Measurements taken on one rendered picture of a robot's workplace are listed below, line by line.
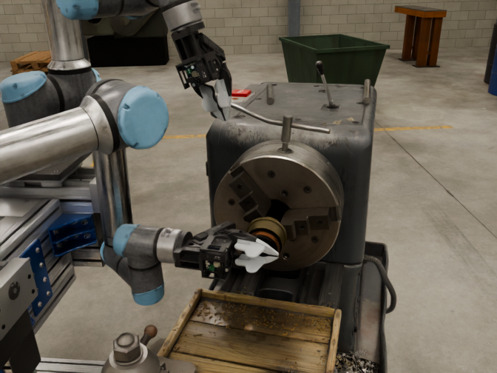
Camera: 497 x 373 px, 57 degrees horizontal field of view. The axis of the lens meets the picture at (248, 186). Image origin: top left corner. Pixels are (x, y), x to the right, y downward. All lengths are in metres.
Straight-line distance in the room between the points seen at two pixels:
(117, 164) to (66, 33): 0.45
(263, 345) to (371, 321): 0.69
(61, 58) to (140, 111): 0.54
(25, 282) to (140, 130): 0.38
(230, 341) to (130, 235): 0.32
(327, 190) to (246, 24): 10.11
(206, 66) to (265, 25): 10.15
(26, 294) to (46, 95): 0.55
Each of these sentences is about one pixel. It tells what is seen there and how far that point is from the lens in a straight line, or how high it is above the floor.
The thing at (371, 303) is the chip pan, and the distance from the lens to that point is 1.76.
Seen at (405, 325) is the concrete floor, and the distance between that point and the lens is 2.56.
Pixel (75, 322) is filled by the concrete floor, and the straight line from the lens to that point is 2.67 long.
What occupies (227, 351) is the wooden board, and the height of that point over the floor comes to 0.89.
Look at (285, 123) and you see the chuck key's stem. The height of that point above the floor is 1.31.
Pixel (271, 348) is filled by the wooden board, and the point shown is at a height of 0.89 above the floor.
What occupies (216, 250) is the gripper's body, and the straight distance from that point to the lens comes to 0.94.
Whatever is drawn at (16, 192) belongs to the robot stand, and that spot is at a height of 1.09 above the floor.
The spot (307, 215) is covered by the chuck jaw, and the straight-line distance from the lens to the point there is 1.07.
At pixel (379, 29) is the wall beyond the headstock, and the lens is 11.65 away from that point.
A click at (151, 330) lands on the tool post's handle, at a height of 1.14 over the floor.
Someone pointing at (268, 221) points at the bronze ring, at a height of 1.12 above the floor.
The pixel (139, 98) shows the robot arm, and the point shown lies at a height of 1.41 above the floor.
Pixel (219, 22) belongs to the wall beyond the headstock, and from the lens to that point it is 11.09.
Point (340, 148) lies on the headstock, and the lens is 1.20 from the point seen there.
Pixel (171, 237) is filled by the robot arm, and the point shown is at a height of 1.11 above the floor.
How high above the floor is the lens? 1.61
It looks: 24 degrees down
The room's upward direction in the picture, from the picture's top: 2 degrees counter-clockwise
